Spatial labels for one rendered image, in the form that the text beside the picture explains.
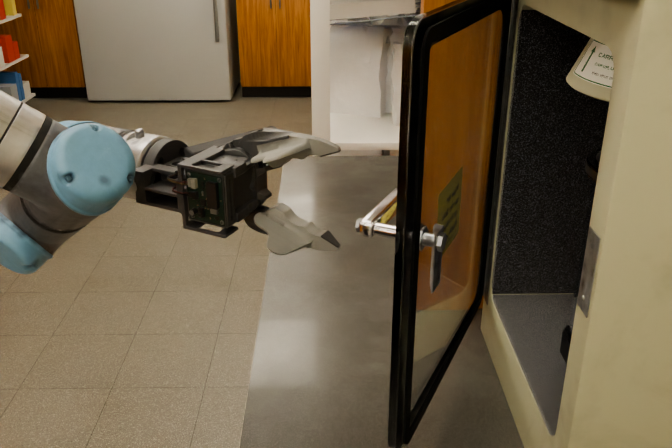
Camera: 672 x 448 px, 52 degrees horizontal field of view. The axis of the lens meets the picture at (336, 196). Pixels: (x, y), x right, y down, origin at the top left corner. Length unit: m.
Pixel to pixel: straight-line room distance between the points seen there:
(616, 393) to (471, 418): 0.23
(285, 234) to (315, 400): 0.22
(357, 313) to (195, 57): 4.68
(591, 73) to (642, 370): 0.25
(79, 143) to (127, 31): 5.00
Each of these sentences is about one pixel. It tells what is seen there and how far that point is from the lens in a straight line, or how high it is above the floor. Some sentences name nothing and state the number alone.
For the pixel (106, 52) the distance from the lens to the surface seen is 5.69.
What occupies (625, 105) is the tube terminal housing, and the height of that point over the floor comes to 1.34.
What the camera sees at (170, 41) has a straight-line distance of 5.55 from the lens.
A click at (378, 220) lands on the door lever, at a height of 1.21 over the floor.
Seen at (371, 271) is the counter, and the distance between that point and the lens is 1.07.
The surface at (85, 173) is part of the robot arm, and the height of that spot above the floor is 1.26.
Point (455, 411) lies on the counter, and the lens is 0.82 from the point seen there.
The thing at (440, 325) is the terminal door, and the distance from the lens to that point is 0.73.
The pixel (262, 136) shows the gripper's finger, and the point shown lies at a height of 1.25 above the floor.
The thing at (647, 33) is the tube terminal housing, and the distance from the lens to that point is 0.51.
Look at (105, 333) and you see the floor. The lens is 2.72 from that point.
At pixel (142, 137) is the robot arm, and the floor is 1.23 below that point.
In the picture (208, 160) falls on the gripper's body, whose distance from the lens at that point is 0.69.
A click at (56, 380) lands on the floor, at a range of 2.55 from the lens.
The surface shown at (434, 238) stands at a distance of 0.58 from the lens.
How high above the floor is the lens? 1.47
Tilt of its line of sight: 23 degrees down
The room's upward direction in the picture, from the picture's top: straight up
